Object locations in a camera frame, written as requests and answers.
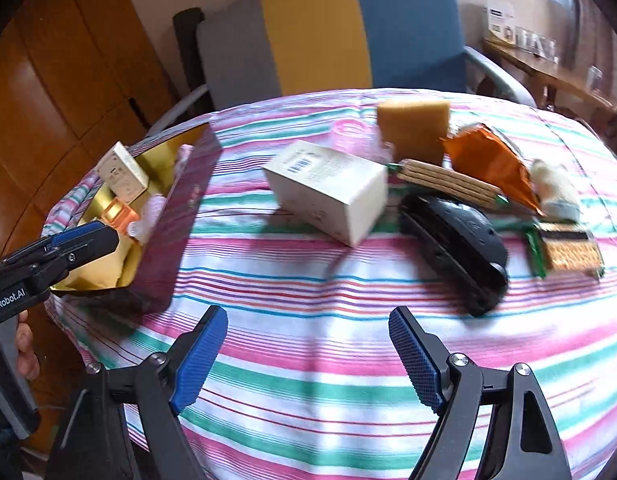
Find black rolled mat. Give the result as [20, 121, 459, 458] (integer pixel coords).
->
[172, 7, 210, 107]

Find wooden wardrobe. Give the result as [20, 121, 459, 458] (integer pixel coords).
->
[0, 0, 184, 261]

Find light curtain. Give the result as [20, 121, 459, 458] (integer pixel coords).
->
[558, 0, 617, 106]

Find orange snack packet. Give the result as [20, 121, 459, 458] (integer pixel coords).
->
[441, 124, 545, 217]

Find white printed carton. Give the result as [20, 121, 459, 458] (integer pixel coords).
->
[485, 2, 517, 44]

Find gold tin box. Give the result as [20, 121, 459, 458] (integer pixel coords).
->
[51, 122, 224, 311]

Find wooden side table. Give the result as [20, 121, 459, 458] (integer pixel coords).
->
[483, 37, 617, 126]

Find small white box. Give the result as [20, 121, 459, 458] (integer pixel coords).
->
[97, 141, 150, 206]

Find striped tablecloth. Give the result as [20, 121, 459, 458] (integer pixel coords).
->
[41, 87, 617, 480]

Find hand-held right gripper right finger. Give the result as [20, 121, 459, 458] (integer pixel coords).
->
[388, 306, 571, 480]

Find person's left hand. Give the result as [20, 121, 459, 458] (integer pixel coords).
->
[16, 310, 40, 382]

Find black stapler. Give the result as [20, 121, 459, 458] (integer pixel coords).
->
[399, 194, 509, 317]

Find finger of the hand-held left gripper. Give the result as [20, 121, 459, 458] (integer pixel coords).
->
[18, 227, 120, 301]
[1, 221, 109, 268]

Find person's left forearm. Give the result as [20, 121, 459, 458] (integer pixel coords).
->
[0, 385, 29, 480]

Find pale pink soft item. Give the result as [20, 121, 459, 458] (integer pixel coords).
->
[128, 195, 165, 246]

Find pink hair roller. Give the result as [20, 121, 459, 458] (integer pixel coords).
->
[332, 120, 389, 162]

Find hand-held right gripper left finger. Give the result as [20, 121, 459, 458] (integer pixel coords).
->
[46, 305, 228, 480]

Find orange plastic item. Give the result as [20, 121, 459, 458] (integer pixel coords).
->
[101, 199, 140, 237]

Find yellow sponge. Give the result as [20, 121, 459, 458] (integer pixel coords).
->
[377, 99, 451, 166]

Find row of small white bottles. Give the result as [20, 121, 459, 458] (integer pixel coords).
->
[517, 27, 560, 64]

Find grey yellow blue armchair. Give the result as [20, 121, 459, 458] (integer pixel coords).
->
[148, 0, 536, 136]

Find white cardboard box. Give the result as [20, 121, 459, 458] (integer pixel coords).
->
[263, 140, 389, 248]

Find green-edged cracker packet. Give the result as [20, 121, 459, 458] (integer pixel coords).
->
[395, 159, 509, 211]
[525, 220, 605, 279]

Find white plush toy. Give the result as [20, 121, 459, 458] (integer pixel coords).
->
[531, 159, 582, 223]

